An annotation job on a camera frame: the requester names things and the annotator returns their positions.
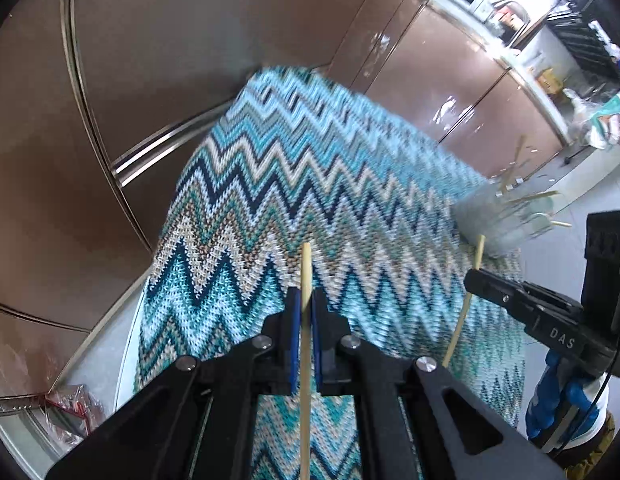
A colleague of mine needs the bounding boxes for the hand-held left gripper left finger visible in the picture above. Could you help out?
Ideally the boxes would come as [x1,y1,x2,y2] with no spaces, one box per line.
[44,287,301,480]

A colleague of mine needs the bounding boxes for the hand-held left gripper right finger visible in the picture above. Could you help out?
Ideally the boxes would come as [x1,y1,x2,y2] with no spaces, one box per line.
[312,287,573,480]

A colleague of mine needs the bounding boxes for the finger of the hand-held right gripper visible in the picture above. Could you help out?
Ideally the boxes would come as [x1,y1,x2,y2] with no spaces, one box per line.
[464,267,539,327]

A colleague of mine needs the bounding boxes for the clear glass utensil cup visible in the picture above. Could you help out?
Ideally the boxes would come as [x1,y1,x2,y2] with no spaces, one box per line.
[452,192,556,259]

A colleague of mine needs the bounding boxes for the person's right hand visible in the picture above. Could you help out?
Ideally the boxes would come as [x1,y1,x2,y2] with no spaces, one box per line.
[526,349,604,442]

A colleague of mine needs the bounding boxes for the zigzag knitted tablecloth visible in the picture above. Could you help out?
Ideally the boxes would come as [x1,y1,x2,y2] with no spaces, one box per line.
[132,65,529,480]

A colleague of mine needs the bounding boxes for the clear plastic bag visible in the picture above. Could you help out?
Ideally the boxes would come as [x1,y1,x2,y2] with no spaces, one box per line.
[564,87,620,150]

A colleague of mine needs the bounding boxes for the brown glossy base cabinet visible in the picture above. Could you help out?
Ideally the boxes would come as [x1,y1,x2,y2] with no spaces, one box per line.
[330,0,565,178]

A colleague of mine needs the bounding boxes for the white kitchen countertop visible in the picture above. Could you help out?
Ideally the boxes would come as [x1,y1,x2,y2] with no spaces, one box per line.
[385,0,573,143]

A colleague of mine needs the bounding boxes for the yellow box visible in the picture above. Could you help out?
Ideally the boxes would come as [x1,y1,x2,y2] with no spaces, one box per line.
[537,67,564,94]

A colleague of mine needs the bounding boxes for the red snack wrapper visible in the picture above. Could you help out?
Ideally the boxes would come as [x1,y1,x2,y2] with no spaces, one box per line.
[0,384,107,450]

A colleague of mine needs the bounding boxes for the black dish rack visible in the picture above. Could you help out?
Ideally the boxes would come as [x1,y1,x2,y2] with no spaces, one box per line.
[546,0,620,82]

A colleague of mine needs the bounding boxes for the brown glossy tall cabinet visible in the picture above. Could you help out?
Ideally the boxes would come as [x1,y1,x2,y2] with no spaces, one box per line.
[0,0,385,401]

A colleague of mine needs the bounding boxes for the black cable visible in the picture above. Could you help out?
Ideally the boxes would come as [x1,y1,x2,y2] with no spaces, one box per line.
[538,342,620,455]

